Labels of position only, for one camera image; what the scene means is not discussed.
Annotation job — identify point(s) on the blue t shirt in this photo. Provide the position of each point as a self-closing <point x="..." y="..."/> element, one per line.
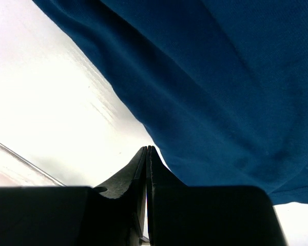
<point x="220" y="86"/>

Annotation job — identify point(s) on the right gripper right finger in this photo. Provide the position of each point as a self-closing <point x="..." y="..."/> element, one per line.
<point x="226" y="215"/>

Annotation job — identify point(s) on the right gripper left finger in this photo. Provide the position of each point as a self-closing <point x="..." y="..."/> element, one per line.
<point x="111" y="213"/>

